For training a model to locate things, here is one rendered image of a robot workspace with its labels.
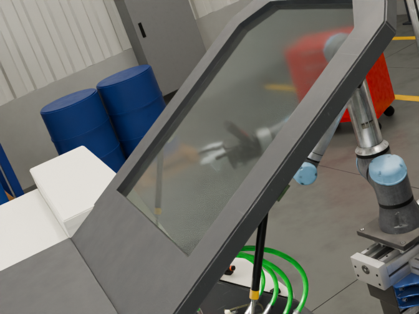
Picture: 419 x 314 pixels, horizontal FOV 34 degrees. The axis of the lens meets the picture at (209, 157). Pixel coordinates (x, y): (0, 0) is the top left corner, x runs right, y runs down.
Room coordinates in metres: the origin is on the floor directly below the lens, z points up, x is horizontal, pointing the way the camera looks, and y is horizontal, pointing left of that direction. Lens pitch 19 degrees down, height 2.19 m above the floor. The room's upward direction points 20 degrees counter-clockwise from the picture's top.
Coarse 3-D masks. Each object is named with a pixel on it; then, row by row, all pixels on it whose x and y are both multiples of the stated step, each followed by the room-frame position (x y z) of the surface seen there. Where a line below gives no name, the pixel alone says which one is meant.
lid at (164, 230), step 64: (256, 0) 1.93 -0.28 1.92; (320, 0) 1.60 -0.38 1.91; (384, 0) 1.35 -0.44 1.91; (256, 64) 1.67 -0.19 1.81; (320, 64) 1.40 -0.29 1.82; (192, 128) 1.70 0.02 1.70; (256, 128) 1.42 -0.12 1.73; (320, 128) 1.23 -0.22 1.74; (128, 192) 1.74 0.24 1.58; (192, 192) 1.45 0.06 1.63; (256, 192) 1.20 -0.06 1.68; (128, 256) 1.43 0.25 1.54; (192, 256) 1.21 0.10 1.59
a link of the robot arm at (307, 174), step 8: (336, 120) 2.01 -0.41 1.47; (328, 128) 2.00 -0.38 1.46; (336, 128) 2.02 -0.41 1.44; (328, 136) 2.01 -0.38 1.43; (320, 144) 2.00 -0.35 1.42; (328, 144) 2.02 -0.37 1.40; (312, 152) 2.01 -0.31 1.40; (320, 152) 2.01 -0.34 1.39; (312, 160) 2.01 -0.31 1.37; (304, 168) 1.99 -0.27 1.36; (312, 168) 1.99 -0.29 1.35; (296, 176) 1.99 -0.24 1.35; (304, 176) 1.99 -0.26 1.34; (312, 176) 1.99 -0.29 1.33; (304, 184) 1.99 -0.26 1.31
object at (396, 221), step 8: (408, 200) 1.98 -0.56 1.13; (384, 208) 2.00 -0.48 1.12; (392, 208) 1.98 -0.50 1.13; (400, 208) 1.97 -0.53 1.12; (408, 208) 1.97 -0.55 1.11; (416, 208) 1.98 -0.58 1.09; (384, 216) 2.00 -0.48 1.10; (392, 216) 1.98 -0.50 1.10; (400, 216) 1.97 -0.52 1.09; (408, 216) 1.96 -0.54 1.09; (416, 216) 1.97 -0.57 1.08; (384, 224) 2.00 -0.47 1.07; (392, 224) 1.98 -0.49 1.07; (400, 224) 1.97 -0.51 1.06; (408, 224) 1.96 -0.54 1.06; (416, 224) 1.96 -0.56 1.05; (392, 232) 1.98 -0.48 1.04; (400, 232) 1.96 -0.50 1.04
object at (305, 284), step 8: (248, 248) 1.55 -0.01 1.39; (264, 248) 1.56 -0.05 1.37; (280, 256) 1.57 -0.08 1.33; (288, 256) 1.58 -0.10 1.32; (296, 264) 1.58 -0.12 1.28; (304, 272) 1.58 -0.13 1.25; (304, 280) 1.58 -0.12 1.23; (304, 288) 1.58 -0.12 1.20; (304, 296) 1.58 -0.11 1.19; (304, 304) 1.58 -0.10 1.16
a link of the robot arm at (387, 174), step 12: (384, 156) 2.07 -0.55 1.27; (396, 156) 2.04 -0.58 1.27; (372, 168) 2.03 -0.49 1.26; (384, 168) 2.00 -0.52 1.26; (396, 168) 1.98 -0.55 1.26; (372, 180) 2.03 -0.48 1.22; (384, 180) 1.98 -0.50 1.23; (396, 180) 1.97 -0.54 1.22; (408, 180) 2.00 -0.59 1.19; (384, 192) 1.99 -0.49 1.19; (396, 192) 1.97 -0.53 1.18; (408, 192) 1.98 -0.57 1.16; (384, 204) 2.00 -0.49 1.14; (396, 204) 1.97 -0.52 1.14
